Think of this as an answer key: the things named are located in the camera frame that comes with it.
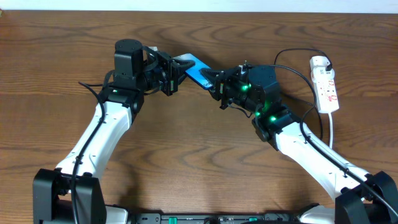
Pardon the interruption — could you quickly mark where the blue Galaxy smartphone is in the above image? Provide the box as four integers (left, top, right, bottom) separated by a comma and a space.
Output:
174, 53, 213, 90

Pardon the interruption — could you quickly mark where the black USB charging cable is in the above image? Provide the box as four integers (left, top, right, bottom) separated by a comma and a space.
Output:
273, 48, 333, 141

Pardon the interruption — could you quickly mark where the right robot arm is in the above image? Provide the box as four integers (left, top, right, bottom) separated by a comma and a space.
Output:
200, 65, 397, 223

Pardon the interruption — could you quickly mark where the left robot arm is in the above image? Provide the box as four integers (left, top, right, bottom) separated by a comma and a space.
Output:
33, 39, 195, 223

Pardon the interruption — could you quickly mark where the white USB charger adapter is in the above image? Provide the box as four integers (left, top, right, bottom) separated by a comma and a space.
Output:
310, 55, 333, 71

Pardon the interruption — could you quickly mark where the white power strip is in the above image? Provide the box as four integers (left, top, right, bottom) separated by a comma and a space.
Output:
311, 67, 340, 114

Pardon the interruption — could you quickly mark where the black left camera cable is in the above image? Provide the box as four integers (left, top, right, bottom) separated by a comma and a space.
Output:
70, 81, 108, 224

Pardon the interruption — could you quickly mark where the black camera cable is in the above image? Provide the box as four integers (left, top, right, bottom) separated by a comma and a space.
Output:
248, 63, 398, 215
70, 81, 108, 224

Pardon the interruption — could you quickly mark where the black right camera cable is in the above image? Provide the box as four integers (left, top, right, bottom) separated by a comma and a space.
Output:
248, 63, 398, 215

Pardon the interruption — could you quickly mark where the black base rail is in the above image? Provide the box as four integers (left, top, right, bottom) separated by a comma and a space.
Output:
105, 203, 321, 224

